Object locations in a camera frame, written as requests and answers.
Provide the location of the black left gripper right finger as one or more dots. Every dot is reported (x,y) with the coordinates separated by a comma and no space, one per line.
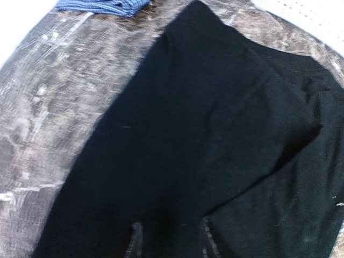
(208,245)

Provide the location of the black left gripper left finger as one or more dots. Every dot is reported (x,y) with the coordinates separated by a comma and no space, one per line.
(134,249)

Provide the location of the black garment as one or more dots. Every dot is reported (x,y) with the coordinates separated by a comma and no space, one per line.
(216,126)

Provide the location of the blue checkered shirt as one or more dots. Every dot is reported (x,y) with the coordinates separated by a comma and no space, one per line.
(123,8)

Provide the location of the white plastic laundry basket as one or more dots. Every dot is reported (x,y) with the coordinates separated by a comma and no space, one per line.
(322,19)

